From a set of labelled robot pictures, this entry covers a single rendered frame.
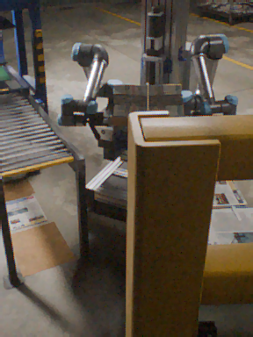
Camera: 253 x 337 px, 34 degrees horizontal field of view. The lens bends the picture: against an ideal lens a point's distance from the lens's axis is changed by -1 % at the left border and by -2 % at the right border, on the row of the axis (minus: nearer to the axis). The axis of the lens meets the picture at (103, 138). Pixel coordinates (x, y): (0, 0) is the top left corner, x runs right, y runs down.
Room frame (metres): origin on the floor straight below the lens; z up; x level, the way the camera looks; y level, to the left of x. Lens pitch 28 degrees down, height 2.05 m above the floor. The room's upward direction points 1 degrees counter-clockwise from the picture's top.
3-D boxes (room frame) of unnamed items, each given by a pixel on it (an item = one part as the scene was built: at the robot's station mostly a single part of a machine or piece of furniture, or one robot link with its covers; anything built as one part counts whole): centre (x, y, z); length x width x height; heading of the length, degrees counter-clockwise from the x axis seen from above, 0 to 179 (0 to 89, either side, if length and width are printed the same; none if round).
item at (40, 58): (3.44, 0.52, 1.05); 0.05 x 0.05 x 0.45; 25
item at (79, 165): (2.76, 0.41, 0.74); 1.34 x 0.05 x 0.12; 25
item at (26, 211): (2.70, 0.65, 0.00); 0.37 x 0.28 x 0.01; 25
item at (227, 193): (1.45, -0.37, 1.06); 0.37 x 0.29 x 0.01; 92
